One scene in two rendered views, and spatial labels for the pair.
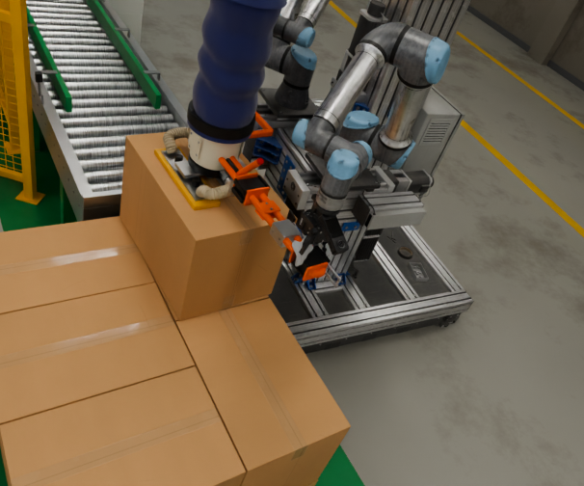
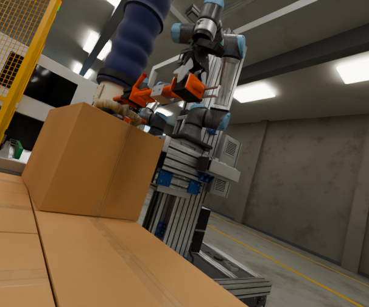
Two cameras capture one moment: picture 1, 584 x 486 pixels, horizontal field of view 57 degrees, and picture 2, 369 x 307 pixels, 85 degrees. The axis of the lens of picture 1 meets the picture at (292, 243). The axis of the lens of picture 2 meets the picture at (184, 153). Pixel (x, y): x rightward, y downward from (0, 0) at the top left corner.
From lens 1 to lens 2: 144 cm
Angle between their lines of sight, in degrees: 48
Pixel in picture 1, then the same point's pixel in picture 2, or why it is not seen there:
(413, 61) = (230, 39)
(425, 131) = (226, 145)
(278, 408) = (151, 282)
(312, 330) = not seen: hidden behind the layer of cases
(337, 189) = (212, 11)
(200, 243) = (87, 108)
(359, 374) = not seen: outside the picture
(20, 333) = not seen: outside the picture
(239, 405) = (89, 271)
